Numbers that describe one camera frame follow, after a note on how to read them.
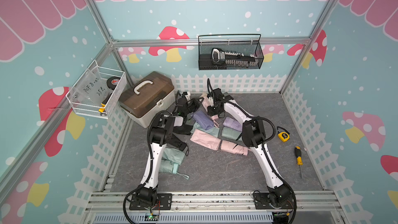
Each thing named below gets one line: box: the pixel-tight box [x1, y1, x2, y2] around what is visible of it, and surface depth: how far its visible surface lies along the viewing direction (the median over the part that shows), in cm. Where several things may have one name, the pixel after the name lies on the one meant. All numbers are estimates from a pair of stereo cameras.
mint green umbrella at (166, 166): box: [158, 159, 190, 180], surface depth 83 cm
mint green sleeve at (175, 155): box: [161, 147, 186, 166], surface depth 89 cm
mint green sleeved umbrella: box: [221, 126, 243, 142], surface depth 97 cm
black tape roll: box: [106, 76, 121, 91], surface depth 81 cm
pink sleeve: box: [189, 128, 222, 151], surface depth 96 cm
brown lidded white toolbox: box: [118, 71, 176, 129], surface depth 97 cm
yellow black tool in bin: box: [98, 92, 113, 113], surface depth 65 cm
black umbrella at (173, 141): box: [166, 133, 190, 157], surface depth 94 cm
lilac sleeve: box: [192, 109, 215, 131], surface depth 104 cm
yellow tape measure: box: [276, 126, 291, 143], surface depth 98 cm
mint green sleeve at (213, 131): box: [190, 121, 220, 138], surface depth 101 cm
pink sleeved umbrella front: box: [220, 140, 249, 157], surface depth 90 cm
